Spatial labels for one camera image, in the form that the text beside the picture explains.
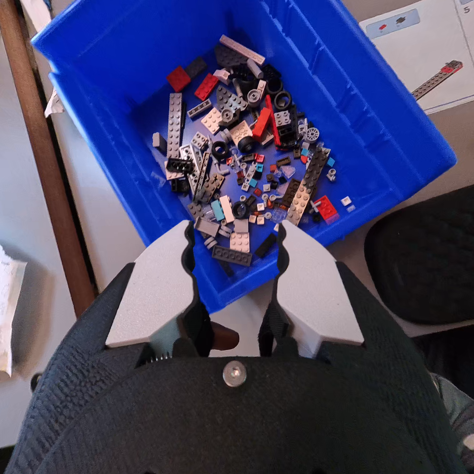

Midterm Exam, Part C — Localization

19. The brick-print white paper bag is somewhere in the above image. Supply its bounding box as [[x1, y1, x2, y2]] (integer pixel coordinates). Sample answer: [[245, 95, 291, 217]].
[[0, 244, 29, 379]]

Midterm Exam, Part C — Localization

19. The person's leg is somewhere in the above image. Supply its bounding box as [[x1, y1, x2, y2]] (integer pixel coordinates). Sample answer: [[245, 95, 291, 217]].
[[430, 372, 474, 465]]

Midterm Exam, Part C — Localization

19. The brown wooden strip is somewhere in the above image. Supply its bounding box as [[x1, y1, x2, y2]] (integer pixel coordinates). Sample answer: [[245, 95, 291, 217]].
[[0, 0, 98, 319]]

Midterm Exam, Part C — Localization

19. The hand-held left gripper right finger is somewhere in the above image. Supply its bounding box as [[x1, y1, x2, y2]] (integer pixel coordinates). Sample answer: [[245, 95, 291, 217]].
[[258, 220, 365, 359]]

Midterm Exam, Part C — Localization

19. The open instruction booklet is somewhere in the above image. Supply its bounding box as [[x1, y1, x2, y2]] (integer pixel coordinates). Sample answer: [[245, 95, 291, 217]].
[[358, 0, 474, 115]]

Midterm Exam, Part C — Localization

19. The torn white paper scrap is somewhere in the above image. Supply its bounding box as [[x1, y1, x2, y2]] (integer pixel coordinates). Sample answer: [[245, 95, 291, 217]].
[[44, 87, 64, 118]]

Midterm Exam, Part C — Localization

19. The blue plastic bin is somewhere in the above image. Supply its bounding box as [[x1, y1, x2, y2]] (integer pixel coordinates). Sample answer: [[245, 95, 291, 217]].
[[31, 0, 458, 315]]

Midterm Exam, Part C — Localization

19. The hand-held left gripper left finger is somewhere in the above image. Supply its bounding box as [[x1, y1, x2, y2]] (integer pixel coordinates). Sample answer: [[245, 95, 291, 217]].
[[105, 219, 215, 359]]

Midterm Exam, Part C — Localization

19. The pile of mixed lego bricks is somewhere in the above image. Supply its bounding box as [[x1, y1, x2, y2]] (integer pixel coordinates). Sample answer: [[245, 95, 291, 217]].
[[151, 34, 352, 276]]

